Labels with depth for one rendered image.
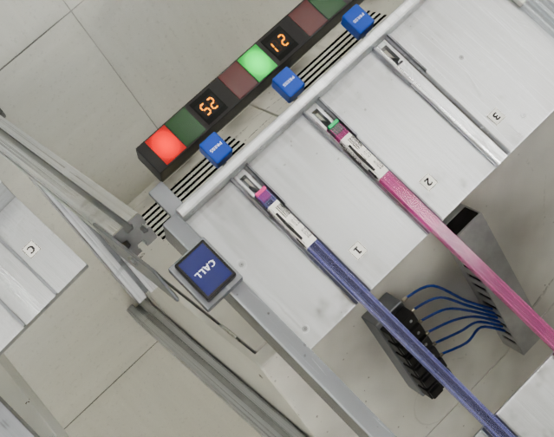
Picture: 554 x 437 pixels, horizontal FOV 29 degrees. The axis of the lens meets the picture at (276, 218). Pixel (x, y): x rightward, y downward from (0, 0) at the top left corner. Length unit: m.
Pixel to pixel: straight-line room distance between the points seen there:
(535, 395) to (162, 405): 1.11
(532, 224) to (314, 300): 0.56
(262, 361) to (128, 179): 0.62
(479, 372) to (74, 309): 0.74
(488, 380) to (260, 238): 0.63
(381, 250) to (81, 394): 1.01
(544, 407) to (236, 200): 0.39
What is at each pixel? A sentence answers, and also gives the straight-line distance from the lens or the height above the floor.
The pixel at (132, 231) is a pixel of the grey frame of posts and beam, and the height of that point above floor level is 0.64.
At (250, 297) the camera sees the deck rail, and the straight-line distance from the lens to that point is 1.13.
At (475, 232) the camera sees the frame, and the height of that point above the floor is 0.66.
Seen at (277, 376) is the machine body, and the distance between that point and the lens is 1.44.
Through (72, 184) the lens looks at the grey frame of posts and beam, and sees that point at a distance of 1.39.
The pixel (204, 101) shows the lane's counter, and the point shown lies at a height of 0.65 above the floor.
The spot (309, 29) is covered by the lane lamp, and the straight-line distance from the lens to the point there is 1.25.
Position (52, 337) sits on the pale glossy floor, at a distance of 1.99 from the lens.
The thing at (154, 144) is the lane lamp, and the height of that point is 0.65.
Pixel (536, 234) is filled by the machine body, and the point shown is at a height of 0.62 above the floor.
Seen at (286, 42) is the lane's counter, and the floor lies 0.66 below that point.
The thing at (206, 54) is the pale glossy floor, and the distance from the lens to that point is 1.95.
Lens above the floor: 1.70
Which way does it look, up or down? 53 degrees down
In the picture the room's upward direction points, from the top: 120 degrees clockwise
